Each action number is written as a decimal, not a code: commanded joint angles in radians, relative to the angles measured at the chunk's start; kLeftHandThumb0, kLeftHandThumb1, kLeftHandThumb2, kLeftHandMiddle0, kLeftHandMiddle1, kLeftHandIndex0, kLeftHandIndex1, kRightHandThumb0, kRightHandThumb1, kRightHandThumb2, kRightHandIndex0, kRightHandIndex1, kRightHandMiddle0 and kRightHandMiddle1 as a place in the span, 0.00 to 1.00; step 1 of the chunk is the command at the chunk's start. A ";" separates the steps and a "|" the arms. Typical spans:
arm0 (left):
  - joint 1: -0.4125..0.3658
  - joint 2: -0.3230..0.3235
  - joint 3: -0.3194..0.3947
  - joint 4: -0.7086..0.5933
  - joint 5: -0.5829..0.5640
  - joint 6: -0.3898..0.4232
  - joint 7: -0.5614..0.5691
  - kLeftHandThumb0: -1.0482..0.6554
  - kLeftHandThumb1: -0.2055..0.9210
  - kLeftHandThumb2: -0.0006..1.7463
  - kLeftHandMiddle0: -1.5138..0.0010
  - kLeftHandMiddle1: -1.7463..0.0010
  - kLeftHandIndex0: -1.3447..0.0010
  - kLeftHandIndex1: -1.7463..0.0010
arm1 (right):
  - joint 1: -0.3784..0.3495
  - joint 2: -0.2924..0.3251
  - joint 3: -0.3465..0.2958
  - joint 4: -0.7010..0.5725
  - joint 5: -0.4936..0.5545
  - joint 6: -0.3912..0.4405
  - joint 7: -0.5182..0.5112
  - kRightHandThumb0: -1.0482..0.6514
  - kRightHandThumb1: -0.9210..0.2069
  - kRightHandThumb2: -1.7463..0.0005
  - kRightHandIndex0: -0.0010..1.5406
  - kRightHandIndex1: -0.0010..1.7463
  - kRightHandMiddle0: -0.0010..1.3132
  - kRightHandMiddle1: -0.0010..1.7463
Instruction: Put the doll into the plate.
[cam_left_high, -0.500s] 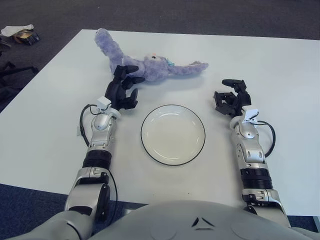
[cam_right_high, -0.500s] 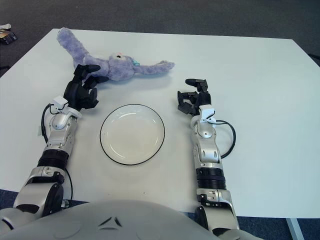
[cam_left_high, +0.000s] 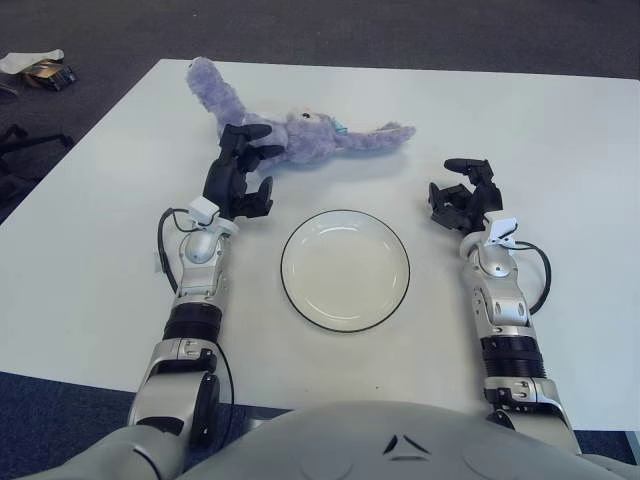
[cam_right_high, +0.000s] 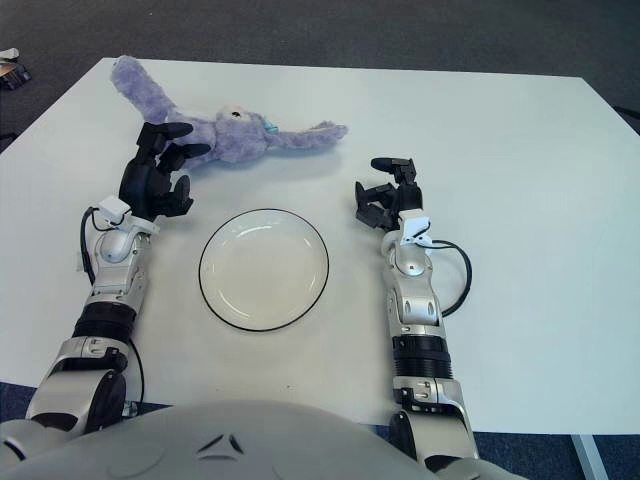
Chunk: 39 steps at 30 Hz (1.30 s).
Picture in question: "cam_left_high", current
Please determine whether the purple plush rabbit doll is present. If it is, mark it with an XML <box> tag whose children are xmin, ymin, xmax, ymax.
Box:
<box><xmin>186</xmin><ymin>57</ymin><xmax>417</xmax><ymax>176</ymax></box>

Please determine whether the black bag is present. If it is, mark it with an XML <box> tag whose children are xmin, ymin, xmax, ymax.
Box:
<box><xmin>0</xmin><ymin>124</ymin><xmax>75</xmax><ymax>206</ymax></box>

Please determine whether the white plate with black rim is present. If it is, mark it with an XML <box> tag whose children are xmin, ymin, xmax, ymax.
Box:
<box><xmin>279</xmin><ymin>208</ymin><xmax>412</xmax><ymax>335</ymax></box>

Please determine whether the white crumpled cloth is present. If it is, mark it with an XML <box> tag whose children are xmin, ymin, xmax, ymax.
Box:
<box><xmin>0</xmin><ymin>48</ymin><xmax>66</xmax><ymax>76</ymax></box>

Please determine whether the dark cardboard box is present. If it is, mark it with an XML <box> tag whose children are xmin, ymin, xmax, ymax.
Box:
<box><xmin>22</xmin><ymin>58</ymin><xmax>77</xmax><ymax>92</ymax></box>

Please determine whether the grey robot torso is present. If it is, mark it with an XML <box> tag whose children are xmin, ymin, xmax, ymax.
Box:
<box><xmin>179</xmin><ymin>399</ymin><xmax>621</xmax><ymax>480</ymax></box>

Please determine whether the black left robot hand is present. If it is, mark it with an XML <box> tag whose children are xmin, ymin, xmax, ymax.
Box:
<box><xmin>202</xmin><ymin>122</ymin><xmax>286</xmax><ymax>221</ymax></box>

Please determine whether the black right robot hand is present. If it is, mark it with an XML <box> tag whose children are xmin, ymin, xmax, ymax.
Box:
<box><xmin>427</xmin><ymin>158</ymin><xmax>504</xmax><ymax>234</ymax></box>

